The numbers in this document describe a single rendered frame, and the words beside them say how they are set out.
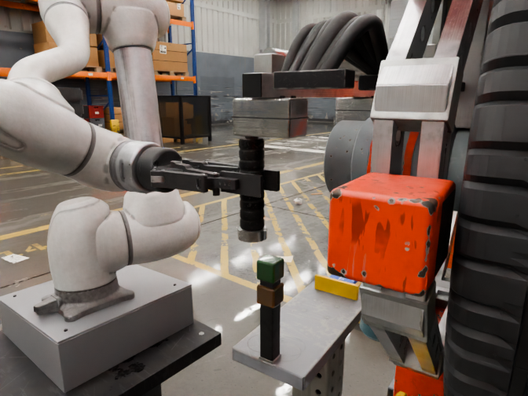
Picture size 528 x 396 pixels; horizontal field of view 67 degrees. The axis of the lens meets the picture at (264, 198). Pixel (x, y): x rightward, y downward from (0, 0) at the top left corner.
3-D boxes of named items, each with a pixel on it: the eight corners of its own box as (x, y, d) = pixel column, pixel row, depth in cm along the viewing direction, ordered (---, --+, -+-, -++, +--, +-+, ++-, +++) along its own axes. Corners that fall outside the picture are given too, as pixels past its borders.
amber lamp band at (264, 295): (273, 309, 74) (273, 290, 73) (255, 304, 76) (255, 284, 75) (284, 301, 77) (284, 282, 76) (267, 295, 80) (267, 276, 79)
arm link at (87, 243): (50, 276, 110) (38, 198, 106) (119, 262, 119) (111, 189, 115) (55, 298, 96) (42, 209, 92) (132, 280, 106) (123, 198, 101)
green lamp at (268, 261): (273, 285, 73) (273, 264, 72) (255, 280, 75) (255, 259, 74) (284, 276, 76) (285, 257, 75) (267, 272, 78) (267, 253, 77)
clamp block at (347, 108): (378, 124, 77) (379, 95, 76) (334, 122, 82) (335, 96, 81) (386, 122, 81) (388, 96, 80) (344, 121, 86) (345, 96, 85)
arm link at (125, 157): (111, 196, 69) (134, 200, 66) (106, 142, 67) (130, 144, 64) (152, 186, 76) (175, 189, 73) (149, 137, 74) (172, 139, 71)
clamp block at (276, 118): (289, 139, 50) (290, 95, 49) (231, 135, 55) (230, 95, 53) (308, 136, 54) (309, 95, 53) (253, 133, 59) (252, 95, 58)
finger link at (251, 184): (223, 170, 58) (219, 170, 57) (263, 174, 54) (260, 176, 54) (224, 190, 59) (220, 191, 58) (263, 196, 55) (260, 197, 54)
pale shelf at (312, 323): (303, 392, 75) (303, 378, 74) (231, 360, 84) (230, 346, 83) (378, 298, 109) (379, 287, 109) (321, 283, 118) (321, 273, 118)
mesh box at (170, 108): (181, 144, 822) (178, 95, 798) (144, 140, 901) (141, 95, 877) (213, 141, 888) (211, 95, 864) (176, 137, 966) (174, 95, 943)
